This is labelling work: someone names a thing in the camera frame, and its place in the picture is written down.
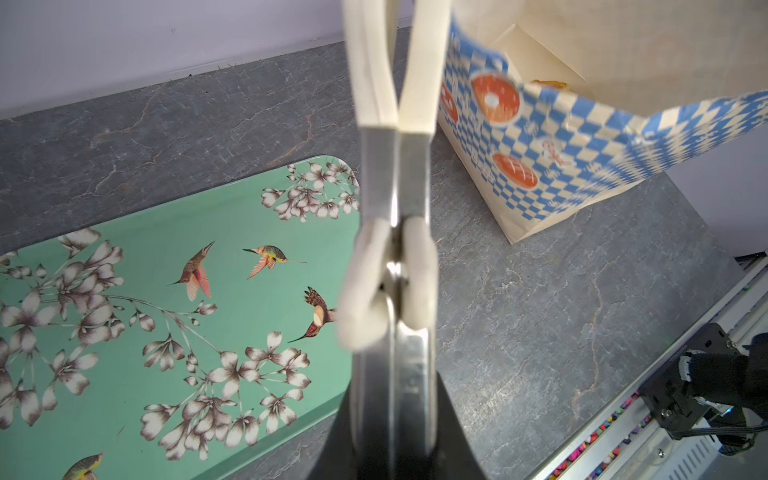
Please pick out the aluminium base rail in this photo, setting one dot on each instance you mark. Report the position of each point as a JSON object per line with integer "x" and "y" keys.
{"x": 656, "y": 428}

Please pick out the yellow fake bread loaf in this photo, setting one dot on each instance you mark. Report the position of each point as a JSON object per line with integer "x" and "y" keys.
{"x": 557, "y": 85}

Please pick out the green floral tray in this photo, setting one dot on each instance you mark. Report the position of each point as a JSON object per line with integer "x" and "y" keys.
{"x": 183, "y": 341}

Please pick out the metal tongs with white tips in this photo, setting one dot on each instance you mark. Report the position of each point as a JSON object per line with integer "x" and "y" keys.
{"x": 393, "y": 401}

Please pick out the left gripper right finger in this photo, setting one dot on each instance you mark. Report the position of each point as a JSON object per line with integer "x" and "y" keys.
{"x": 420, "y": 258}

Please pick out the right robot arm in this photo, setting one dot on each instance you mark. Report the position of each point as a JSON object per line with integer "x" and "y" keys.
{"x": 709, "y": 388}

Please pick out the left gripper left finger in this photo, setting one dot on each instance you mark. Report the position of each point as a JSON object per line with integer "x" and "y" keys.
{"x": 362, "y": 312}

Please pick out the checkered paper bag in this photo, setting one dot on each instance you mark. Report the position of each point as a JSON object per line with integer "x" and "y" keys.
{"x": 653, "y": 84}

